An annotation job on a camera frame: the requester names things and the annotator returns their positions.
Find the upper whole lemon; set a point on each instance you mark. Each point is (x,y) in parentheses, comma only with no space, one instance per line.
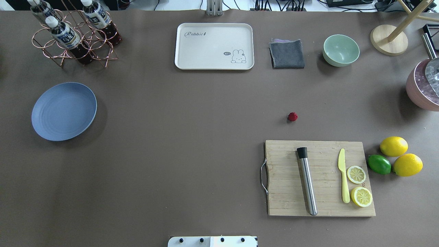
(394,146)

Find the upper lemon slice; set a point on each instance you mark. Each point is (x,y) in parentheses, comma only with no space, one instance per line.
(356,174)

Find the light green bowl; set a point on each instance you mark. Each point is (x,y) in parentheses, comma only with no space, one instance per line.
(340,50)

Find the wooden cutting board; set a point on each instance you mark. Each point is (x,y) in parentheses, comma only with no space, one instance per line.
(286,186)

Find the pink ice bucket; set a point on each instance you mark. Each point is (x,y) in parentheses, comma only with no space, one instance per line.
(419,90)

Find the tea bottle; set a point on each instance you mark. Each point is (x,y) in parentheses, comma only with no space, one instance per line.
(70,39)
(101,21)
(41,10)

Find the wooden stand round base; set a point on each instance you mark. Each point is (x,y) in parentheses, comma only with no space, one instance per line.
(391,40)

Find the lower lemon half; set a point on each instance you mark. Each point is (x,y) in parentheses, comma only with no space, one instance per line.
(361,196)

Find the red strawberry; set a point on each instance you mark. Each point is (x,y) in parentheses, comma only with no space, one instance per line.
(292,117)

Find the whole lemon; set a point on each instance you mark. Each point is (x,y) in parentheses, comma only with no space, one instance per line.
(407,165)
(394,146)

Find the copper wire bottle rack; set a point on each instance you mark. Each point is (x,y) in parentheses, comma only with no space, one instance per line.
(100,49)

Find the back right tea bottle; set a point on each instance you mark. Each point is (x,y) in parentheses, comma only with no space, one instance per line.
(101,21)

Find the steel muddler black tip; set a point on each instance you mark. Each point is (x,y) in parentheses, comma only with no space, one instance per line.
(307,178)

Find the back left tea bottle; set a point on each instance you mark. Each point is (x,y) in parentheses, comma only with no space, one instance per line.
(41,10)

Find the grey folded cloth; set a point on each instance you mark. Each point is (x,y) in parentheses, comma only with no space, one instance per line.
(286,54)

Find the steel ice scoop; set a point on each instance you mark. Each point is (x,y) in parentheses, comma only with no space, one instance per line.
(432,67)

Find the blue round plate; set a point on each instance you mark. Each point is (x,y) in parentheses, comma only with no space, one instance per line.
(64,111)

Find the yellow plastic knife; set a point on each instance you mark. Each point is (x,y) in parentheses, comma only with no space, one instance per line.
(342,167)

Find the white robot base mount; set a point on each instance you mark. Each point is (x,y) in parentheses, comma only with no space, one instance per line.
(213,241)

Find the green lime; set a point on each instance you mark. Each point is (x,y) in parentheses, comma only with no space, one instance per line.
(379,164)

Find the front tea bottle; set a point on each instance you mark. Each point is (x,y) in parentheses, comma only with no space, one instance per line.
(70,39)

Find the cream rabbit tray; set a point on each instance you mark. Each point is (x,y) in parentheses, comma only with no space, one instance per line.
(214,46)

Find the lower whole lemon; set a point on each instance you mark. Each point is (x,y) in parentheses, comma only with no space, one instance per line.
(407,165)

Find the silver camera pole mount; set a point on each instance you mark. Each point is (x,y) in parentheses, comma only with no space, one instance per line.
(214,7)

